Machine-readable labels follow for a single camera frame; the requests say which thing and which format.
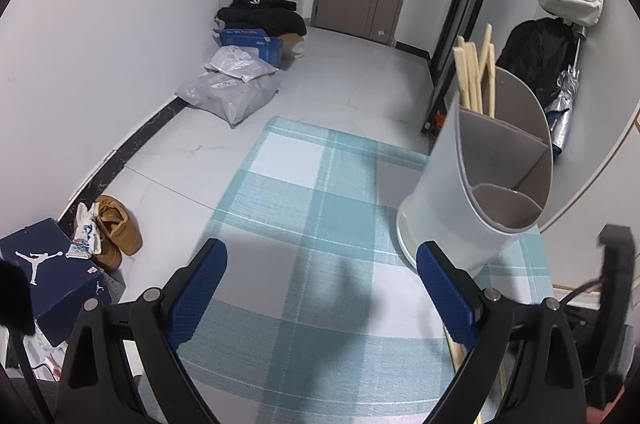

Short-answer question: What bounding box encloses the black door frame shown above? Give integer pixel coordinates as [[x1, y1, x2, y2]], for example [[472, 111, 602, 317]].
[[420, 0, 508, 137]]

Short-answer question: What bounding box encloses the black fuzzy cover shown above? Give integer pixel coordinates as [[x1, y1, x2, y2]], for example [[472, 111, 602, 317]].
[[0, 260, 37, 334]]

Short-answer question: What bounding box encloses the tan shoe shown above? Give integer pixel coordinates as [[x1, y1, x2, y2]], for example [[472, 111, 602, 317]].
[[95, 195, 144, 255], [92, 234, 124, 270]]

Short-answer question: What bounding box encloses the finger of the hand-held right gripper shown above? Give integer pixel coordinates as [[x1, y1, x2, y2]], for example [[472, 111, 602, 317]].
[[597, 224, 639, 306]]

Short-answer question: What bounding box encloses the white printed sock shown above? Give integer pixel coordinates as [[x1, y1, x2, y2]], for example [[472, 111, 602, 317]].
[[66, 203, 104, 261]]

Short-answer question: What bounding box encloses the teal checked mat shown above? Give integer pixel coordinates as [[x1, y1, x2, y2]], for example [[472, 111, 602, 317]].
[[135, 117, 553, 424]]

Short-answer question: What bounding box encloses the navy shoe box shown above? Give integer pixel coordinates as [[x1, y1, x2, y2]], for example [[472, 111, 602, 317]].
[[0, 217, 113, 347]]

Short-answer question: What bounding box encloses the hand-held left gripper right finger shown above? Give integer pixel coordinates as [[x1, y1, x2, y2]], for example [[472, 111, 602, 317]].
[[416, 240, 587, 424]]

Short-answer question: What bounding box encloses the silver folding umbrella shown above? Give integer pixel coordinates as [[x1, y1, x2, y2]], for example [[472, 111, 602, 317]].
[[544, 35, 586, 157]]

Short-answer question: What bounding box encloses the black hanging jacket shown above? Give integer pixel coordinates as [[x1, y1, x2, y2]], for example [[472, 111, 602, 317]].
[[496, 18, 581, 112]]

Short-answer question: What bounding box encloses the large grey plastic mailer bag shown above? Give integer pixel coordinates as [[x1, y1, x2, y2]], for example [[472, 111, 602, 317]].
[[175, 72, 280, 128]]

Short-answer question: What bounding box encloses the blue cardboard box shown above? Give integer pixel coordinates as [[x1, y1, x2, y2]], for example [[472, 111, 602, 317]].
[[218, 28, 285, 68]]

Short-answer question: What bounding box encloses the black cable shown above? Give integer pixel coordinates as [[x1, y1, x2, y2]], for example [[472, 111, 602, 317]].
[[9, 331, 54, 424]]

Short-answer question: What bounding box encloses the white cabinet with gold trim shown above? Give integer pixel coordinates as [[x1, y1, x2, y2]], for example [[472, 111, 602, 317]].
[[540, 104, 640, 300]]

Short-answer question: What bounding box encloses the black clothing pile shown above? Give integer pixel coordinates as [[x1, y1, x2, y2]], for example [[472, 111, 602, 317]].
[[216, 0, 307, 36]]

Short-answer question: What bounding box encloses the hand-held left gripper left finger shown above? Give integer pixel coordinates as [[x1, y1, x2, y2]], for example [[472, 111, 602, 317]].
[[54, 237, 229, 424]]

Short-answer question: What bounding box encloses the white plastic mailer bag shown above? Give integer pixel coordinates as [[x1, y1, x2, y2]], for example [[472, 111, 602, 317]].
[[205, 46, 278, 81]]

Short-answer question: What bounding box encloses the beige bag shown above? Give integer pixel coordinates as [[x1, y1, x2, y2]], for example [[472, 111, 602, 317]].
[[280, 32, 306, 58]]

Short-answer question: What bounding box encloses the white grey utensil holder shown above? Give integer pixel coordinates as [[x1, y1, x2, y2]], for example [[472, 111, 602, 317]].
[[396, 65, 555, 277]]

